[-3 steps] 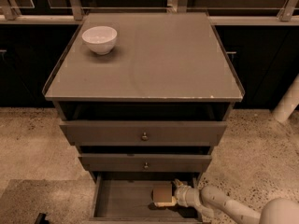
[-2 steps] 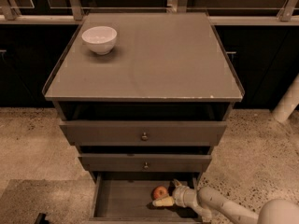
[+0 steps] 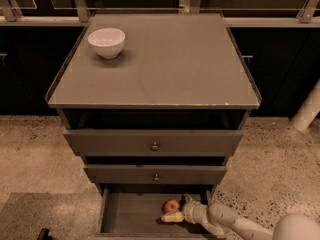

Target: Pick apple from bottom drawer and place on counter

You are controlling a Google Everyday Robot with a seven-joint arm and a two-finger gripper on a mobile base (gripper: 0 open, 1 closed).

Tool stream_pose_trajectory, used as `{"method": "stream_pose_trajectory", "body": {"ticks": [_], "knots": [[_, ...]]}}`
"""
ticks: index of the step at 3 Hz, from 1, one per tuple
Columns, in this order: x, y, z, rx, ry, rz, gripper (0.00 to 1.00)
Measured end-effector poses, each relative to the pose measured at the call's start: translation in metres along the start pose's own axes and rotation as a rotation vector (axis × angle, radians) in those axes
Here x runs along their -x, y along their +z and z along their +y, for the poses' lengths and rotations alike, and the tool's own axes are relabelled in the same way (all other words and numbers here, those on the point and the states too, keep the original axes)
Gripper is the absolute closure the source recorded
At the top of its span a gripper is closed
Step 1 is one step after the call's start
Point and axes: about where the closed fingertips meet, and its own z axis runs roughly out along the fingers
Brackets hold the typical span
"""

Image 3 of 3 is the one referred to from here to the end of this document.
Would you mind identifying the red apple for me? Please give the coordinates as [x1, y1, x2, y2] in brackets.
[162, 199, 180, 214]

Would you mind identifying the drawer brass knob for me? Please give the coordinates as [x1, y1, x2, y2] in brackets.
[151, 142, 159, 151]
[153, 174, 160, 182]

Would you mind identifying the bottom grey drawer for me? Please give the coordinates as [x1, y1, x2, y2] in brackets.
[96, 184, 218, 240]

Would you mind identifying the middle grey drawer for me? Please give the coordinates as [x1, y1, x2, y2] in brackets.
[84, 165, 227, 185]

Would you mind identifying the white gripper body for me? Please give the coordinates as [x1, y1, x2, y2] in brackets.
[182, 201, 209, 226]

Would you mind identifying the white ceramic bowl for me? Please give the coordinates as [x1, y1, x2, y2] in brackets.
[87, 28, 126, 59]

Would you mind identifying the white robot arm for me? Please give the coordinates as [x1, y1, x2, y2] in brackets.
[161, 194, 320, 240]

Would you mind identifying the grey drawer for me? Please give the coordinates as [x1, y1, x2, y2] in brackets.
[84, 165, 227, 185]
[96, 184, 218, 240]
[64, 129, 242, 157]

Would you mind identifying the grey drawer cabinet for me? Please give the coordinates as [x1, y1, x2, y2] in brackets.
[44, 13, 262, 240]

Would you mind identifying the top drawer brass knob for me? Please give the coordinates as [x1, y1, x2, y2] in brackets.
[151, 142, 159, 151]

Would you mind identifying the top grey drawer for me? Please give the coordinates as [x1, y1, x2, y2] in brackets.
[64, 129, 242, 157]

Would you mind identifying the metal railing frame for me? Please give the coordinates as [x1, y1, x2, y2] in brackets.
[0, 0, 320, 27]

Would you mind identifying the small black object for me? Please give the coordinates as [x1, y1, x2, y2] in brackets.
[37, 228, 52, 240]

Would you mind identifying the middle drawer brass knob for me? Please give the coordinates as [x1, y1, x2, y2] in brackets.
[153, 174, 160, 182]

